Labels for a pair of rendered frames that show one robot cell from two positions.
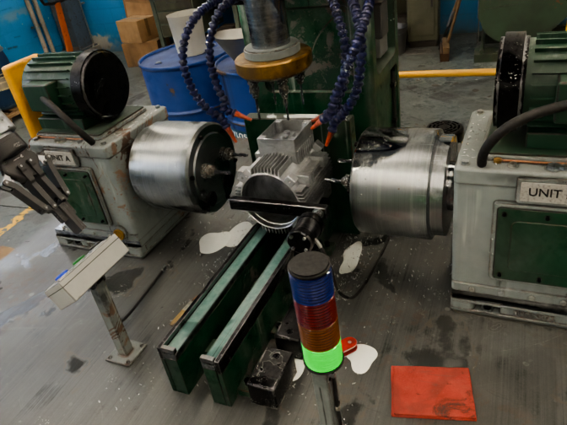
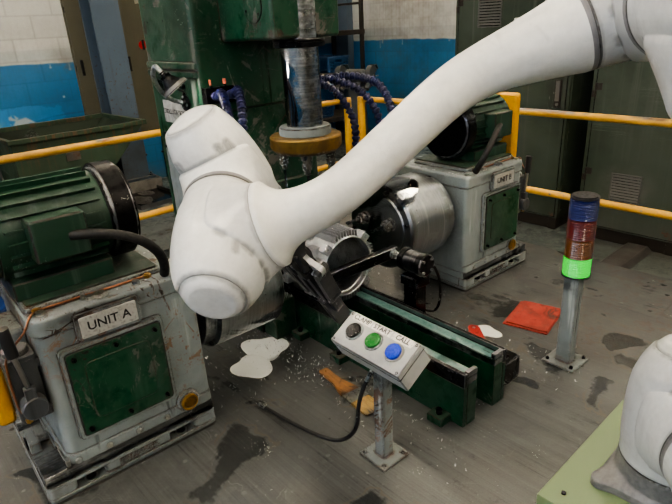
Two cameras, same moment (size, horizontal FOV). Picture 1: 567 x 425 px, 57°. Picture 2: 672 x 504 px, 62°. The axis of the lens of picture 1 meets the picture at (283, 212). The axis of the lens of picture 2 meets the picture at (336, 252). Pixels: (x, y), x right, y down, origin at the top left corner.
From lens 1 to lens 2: 140 cm
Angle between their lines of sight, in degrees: 61
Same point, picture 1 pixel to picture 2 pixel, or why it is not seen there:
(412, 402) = (541, 323)
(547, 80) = (481, 117)
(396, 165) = (426, 194)
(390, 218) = (433, 235)
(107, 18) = not seen: outside the picture
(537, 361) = (526, 283)
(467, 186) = (472, 189)
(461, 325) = (481, 292)
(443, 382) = (529, 309)
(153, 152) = not seen: hidden behind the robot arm
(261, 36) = (316, 114)
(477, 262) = (475, 245)
